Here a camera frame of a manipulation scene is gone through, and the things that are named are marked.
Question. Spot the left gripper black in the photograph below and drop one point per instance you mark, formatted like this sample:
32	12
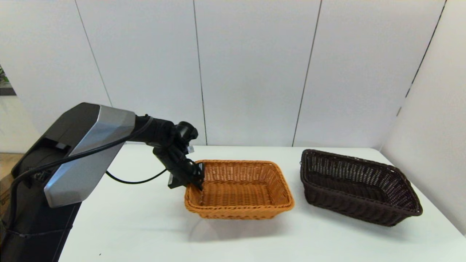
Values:
178	167

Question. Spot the orange wicker basket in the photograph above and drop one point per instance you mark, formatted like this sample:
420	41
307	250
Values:
236	193

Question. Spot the dark brown wicker basket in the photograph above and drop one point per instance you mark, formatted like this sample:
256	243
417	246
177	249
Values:
349	203

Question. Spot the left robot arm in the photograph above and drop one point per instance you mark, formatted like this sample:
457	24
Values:
91	145

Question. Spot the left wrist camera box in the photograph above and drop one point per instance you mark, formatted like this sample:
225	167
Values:
190	149

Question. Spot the framed wall picture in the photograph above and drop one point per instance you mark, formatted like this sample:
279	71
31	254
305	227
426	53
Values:
5	82

